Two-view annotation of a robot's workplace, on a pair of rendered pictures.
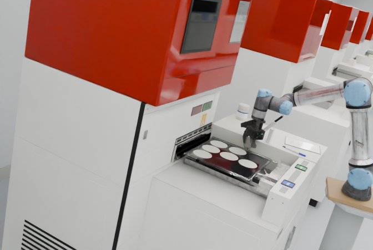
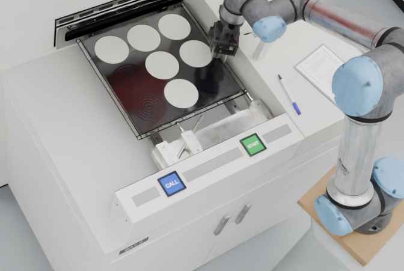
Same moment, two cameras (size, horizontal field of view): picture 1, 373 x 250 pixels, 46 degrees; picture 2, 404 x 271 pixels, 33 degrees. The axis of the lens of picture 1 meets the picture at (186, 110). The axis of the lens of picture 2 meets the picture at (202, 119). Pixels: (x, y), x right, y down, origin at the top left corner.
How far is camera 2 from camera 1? 1.49 m
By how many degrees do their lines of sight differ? 41
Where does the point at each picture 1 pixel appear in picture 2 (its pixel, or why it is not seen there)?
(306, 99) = (319, 24)
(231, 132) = (209, 9)
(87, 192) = not seen: outside the picture
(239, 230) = (74, 215)
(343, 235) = (319, 253)
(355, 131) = (342, 145)
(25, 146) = not seen: outside the picture
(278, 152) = (261, 84)
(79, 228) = not seen: outside the picture
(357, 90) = (353, 86)
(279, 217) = (124, 232)
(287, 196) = (134, 215)
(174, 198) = (21, 117)
